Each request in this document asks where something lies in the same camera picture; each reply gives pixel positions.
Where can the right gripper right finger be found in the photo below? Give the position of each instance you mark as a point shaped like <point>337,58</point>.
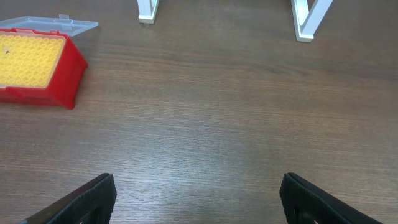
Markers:
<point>308,202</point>

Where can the red and yellow tip box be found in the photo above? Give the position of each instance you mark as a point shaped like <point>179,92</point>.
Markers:
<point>31,59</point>

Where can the white and blue stand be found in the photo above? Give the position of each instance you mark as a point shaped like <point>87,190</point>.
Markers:
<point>147,12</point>

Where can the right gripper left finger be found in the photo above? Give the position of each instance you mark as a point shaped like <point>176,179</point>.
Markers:
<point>90,202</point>

